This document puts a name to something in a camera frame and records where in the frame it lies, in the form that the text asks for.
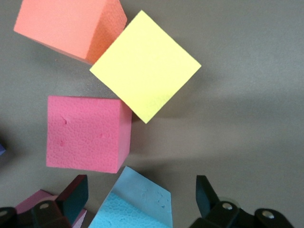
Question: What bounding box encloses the yellow foam cube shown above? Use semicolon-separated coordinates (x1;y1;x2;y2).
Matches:
89;9;202;124

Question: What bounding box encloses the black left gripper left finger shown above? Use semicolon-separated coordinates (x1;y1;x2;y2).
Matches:
0;174;89;228

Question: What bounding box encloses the brown table cover sheet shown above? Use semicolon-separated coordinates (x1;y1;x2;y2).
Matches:
0;0;304;228

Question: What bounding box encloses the purple foam cube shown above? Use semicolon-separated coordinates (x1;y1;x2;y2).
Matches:
0;142;7;163

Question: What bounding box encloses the red foam cube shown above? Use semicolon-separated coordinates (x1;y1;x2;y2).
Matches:
46;95;133;173

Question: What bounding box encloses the orange foam cube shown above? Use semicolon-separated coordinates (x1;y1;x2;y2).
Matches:
13;0;128;65

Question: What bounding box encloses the blue foam cube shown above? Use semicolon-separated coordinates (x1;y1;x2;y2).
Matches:
87;165;172;228

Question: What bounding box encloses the pink foam cube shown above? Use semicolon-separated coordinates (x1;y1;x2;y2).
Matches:
14;189;88;228

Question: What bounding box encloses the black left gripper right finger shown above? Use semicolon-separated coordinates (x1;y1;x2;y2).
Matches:
190;175;294;228

